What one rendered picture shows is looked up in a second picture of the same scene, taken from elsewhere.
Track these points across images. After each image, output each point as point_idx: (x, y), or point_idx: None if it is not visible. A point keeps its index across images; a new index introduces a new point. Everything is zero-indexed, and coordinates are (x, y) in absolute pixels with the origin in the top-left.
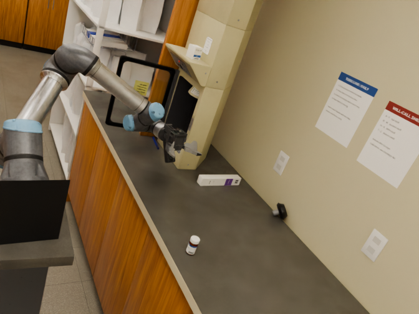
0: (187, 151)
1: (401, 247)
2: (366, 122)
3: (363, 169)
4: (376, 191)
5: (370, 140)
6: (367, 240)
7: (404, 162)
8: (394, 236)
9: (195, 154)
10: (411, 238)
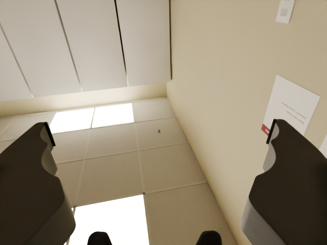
0: (256, 179)
1: (267, 23)
2: (314, 143)
3: (309, 86)
4: (293, 64)
5: (305, 121)
6: (292, 4)
7: (274, 99)
8: (273, 28)
9: (278, 130)
10: (263, 35)
